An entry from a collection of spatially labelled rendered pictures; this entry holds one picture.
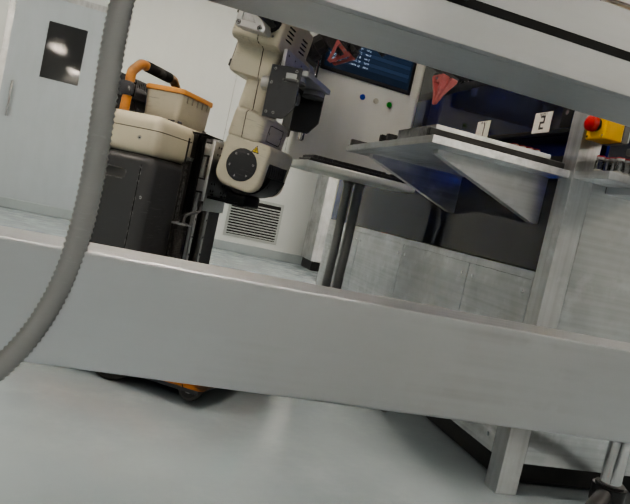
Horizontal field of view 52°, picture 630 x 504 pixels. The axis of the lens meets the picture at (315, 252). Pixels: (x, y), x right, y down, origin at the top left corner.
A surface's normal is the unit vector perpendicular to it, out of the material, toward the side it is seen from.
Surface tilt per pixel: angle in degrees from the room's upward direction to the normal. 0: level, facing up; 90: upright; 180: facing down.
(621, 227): 90
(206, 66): 90
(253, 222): 90
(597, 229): 90
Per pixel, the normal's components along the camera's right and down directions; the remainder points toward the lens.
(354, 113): 0.35, 0.14
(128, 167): -0.29, 0.00
